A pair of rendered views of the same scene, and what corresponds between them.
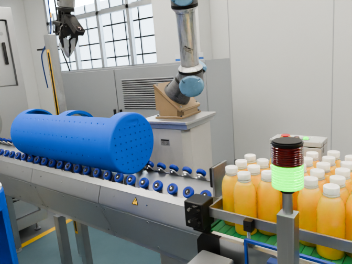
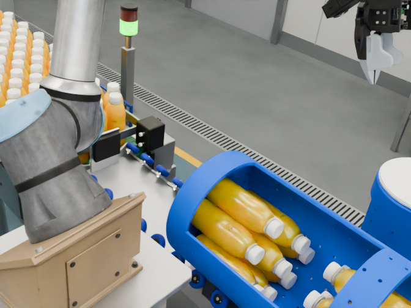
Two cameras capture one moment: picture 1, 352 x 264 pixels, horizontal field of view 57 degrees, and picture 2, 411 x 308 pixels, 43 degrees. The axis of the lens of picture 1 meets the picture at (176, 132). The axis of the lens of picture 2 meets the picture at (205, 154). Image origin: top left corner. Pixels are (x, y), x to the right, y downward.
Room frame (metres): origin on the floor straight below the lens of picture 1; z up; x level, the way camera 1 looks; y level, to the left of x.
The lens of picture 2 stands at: (2.39, 0.24, 1.88)
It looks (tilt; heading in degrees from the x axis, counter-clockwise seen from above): 34 degrees down; 184
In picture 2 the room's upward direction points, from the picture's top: 7 degrees clockwise
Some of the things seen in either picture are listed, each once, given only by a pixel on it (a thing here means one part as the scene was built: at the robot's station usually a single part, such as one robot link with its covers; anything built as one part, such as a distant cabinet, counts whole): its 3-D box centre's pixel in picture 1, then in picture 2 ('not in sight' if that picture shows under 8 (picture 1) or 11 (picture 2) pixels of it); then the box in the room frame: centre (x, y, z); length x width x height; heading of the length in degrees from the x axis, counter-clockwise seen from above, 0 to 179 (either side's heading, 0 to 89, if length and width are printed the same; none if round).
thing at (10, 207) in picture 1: (11, 217); not in sight; (2.47, 1.40, 0.31); 0.06 x 0.06 x 0.63; 52
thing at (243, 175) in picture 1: (243, 175); (113, 87); (0.92, -0.19, 1.08); 0.04 x 0.04 x 0.02
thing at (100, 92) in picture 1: (136, 130); not in sight; (3.63, 0.45, 0.72); 2.15 x 0.54 x 1.45; 56
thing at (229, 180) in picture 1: (232, 196); (114, 123); (0.99, -0.17, 0.99); 0.07 x 0.07 x 0.18
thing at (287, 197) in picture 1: (287, 177); (128, 27); (0.63, -0.22, 1.18); 0.06 x 0.06 x 0.16
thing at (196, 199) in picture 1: (200, 212); (148, 135); (0.97, -0.06, 0.95); 0.10 x 0.07 x 0.10; 142
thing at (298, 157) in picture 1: (287, 154); (129, 13); (0.63, -0.22, 1.23); 0.06 x 0.06 x 0.04
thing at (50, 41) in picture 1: (67, 152); not in sight; (2.34, 0.82, 0.85); 0.06 x 0.06 x 1.70; 52
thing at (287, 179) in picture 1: (287, 175); (128, 25); (0.63, -0.22, 1.18); 0.06 x 0.06 x 0.05
